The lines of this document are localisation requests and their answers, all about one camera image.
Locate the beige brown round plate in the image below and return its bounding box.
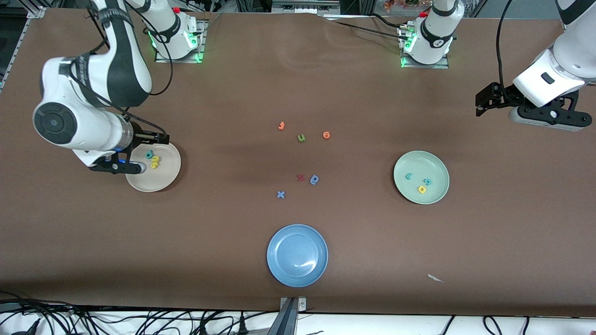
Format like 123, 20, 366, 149
125, 140, 182, 193

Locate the light green round plate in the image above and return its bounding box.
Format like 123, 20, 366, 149
393, 150, 450, 205

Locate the brown table cover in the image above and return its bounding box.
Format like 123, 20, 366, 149
0, 12, 596, 318

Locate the orange flower decoration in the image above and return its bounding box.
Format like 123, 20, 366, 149
383, 0, 431, 13

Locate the blue round plate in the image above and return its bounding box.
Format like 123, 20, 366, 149
267, 224, 329, 288

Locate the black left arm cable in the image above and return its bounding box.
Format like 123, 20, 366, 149
496, 0, 514, 92

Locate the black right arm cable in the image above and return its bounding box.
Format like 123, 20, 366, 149
70, 0, 174, 140

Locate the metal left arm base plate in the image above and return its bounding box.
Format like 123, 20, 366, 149
400, 26, 450, 70

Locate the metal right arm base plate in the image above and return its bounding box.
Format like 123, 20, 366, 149
155, 20, 207, 64

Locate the black cable to arm base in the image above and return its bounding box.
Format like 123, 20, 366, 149
326, 13, 409, 42

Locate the silver aluminium frame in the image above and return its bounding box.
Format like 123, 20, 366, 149
271, 0, 341, 15

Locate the metal camera stand bracket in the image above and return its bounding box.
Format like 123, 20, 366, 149
268, 296, 307, 335

